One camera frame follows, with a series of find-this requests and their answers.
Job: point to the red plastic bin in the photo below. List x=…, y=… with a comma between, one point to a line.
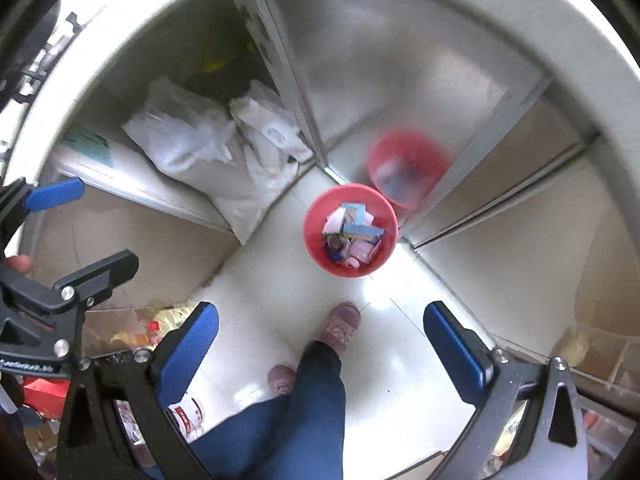
x=320, y=255

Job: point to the teal paper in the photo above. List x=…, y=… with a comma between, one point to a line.
x=87, y=146

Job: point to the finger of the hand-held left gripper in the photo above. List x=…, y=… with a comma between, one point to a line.
x=100, y=272
x=55, y=195

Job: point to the person's leg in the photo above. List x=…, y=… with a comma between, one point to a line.
x=290, y=420

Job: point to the clear bottle pink liquid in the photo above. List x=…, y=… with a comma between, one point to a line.
x=362, y=252

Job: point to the person's left hand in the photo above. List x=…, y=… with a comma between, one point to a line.
x=20, y=264

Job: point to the white bag red print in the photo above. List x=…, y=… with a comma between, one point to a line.
x=187, y=417

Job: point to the white paper sheet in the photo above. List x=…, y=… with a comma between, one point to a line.
x=332, y=222

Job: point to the frosted metal cabinet door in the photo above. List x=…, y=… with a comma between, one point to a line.
x=400, y=60

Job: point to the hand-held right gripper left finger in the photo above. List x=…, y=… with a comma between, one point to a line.
x=190, y=347

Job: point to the black stove top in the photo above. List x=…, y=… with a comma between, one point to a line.
x=35, y=70

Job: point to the purple slipper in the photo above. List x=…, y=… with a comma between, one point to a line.
x=337, y=327
x=281, y=380

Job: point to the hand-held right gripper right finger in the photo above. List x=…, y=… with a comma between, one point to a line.
x=455, y=352

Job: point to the teal scrub brush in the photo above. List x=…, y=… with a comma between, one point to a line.
x=362, y=232

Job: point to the crumpled white bag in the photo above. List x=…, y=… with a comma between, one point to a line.
x=270, y=120

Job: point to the yellow oil bottle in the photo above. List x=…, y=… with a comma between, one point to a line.
x=167, y=322

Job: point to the teal toothbrush package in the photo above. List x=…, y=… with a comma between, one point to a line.
x=355, y=212

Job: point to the red packet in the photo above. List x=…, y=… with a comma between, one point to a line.
x=45, y=392

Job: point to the large white sack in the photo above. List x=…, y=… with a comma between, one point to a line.
x=190, y=145

